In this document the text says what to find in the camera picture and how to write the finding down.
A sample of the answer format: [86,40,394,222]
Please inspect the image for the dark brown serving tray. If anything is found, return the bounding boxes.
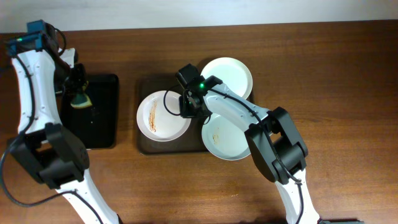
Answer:
[136,74,208,155]

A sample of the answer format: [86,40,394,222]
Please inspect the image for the green yellow sponge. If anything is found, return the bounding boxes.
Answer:
[70,90,92,109]

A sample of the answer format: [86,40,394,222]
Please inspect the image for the white plate with sauce streak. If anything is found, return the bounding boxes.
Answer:
[136,90,191,142]

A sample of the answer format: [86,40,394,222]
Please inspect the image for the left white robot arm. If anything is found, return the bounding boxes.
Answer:
[6,48,121,223]

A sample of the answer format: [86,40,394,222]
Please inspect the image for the white plate top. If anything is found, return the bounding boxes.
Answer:
[201,57,253,99]

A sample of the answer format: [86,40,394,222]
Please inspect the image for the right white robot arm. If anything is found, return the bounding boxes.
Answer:
[176,73,320,224]

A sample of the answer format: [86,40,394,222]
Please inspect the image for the black plastic tray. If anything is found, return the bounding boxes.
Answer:
[60,74,119,149]

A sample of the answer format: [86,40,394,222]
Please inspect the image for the white plate bottom right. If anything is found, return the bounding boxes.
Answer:
[201,114,251,161]

